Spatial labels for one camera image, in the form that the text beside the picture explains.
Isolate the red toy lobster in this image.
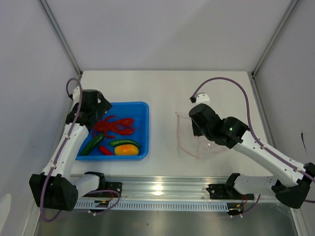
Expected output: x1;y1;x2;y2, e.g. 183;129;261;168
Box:
92;116;135;139

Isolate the clear pink zip top bag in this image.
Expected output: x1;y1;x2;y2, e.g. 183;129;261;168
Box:
175;112;230;159

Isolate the blue plastic bin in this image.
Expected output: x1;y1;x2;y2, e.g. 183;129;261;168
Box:
76;101;150;161

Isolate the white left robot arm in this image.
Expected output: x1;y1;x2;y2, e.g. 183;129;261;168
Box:
29;88;112;211

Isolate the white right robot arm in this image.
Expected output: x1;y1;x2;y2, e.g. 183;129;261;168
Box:
189;103;315;209

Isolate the dark green toy cucumber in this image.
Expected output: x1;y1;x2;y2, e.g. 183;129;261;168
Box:
79;134;105;156

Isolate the green toy chili pepper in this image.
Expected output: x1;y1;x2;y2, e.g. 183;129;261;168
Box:
110;139;141;148

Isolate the red toy chili pepper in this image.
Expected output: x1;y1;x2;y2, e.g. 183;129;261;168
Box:
99;146;114;155

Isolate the orange yellow toy mango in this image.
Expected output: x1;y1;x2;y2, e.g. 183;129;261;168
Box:
114;144;139;155

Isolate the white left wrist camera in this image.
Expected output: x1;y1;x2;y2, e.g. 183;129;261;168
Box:
68;86;81;103

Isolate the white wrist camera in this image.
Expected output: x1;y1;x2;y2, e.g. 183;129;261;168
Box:
68;86;81;103
189;92;210;104

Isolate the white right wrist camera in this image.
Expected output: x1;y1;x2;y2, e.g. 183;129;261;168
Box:
189;92;210;104

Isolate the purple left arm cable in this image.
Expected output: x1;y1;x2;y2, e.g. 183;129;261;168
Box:
39;78;121;223

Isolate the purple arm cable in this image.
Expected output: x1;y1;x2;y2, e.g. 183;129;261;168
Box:
191;77;315;182
39;78;121;223

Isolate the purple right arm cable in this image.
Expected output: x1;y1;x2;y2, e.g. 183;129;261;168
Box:
191;77;315;182

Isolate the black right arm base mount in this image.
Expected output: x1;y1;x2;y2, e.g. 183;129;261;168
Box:
206;184;254;200

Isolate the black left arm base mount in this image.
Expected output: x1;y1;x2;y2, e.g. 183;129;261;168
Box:
84;182;123;198

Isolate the slotted white cable duct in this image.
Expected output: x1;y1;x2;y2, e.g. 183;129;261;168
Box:
74;200;229;212

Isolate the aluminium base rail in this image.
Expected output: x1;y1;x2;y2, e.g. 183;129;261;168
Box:
70;175;281;204

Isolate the left aluminium frame post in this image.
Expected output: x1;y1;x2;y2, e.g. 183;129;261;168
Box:
37;0;83;78

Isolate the aluminium frame post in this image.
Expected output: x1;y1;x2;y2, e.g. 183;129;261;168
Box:
251;0;302;79
37;0;83;78

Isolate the right aluminium frame post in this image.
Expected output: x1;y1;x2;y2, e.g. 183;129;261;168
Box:
251;0;302;79

